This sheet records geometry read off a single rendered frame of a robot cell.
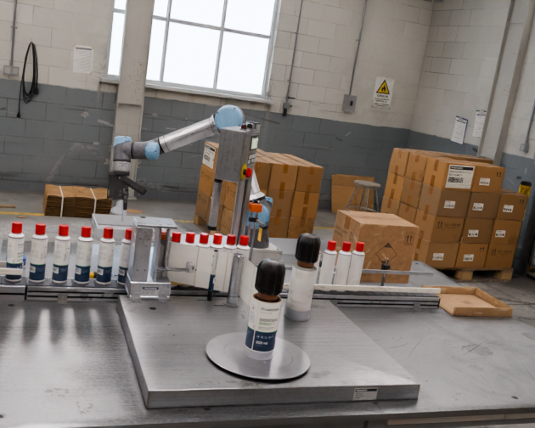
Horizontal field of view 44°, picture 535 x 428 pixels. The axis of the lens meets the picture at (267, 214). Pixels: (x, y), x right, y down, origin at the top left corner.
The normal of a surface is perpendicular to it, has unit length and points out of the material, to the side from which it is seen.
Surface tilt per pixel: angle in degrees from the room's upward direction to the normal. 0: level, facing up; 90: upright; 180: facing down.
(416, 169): 90
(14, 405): 0
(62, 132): 90
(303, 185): 90
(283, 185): 91
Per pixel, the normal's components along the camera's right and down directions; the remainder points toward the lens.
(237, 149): -0.27, 0.16
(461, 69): -0.91, -0.05
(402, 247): 0.33, 0.25
